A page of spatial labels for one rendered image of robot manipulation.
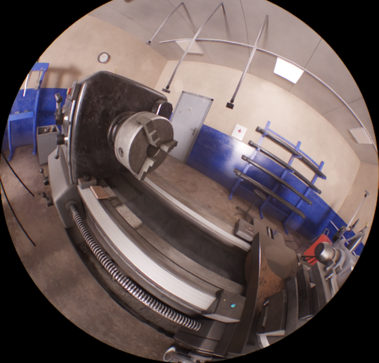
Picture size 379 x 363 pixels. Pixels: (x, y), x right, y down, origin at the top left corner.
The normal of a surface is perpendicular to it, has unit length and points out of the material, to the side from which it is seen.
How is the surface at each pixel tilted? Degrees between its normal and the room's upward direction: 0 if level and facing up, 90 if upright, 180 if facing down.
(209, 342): 0
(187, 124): 90
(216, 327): 0
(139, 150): 90
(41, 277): 0
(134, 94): 90
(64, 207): 90
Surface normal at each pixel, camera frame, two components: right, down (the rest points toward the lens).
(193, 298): 0.06, -0.57
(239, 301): 0.38, -0.84
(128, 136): -0.29, -0.07
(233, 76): -0.43, 0.20
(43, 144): 0.86, 0.47
